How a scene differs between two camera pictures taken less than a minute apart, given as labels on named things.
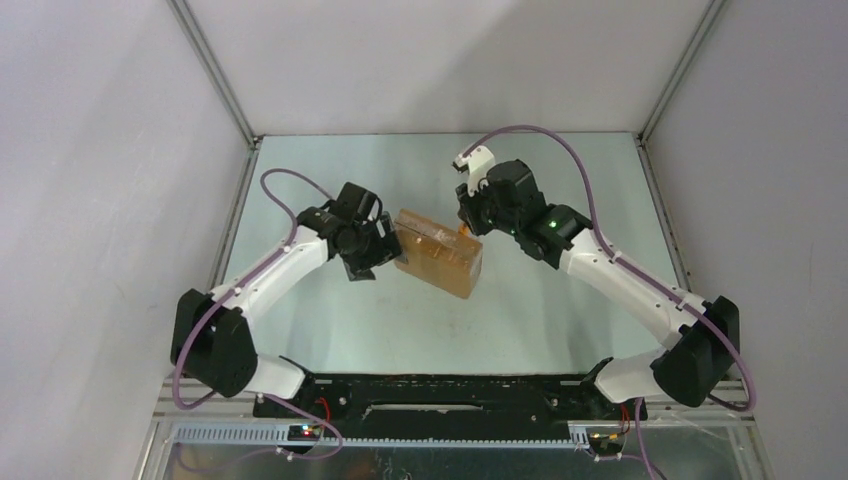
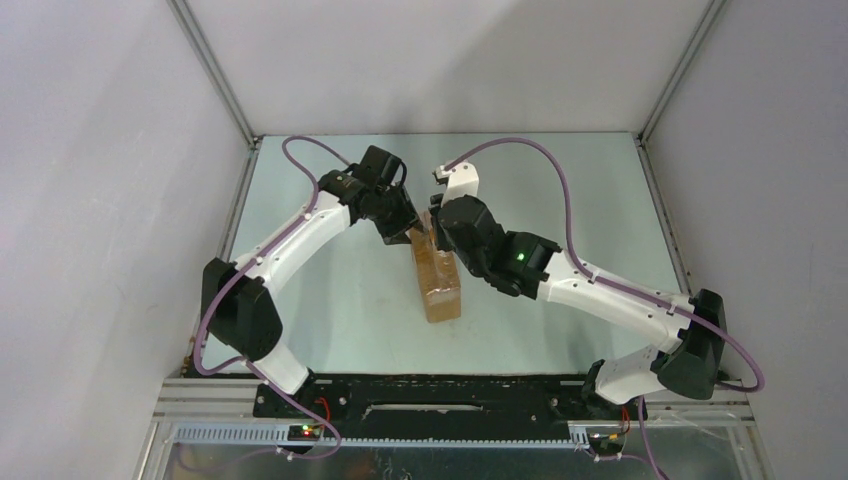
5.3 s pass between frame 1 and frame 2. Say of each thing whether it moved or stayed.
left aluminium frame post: stayed
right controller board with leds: stayed
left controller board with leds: stayed
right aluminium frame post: stayed
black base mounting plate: stayed
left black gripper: moved
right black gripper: moved
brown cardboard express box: moved
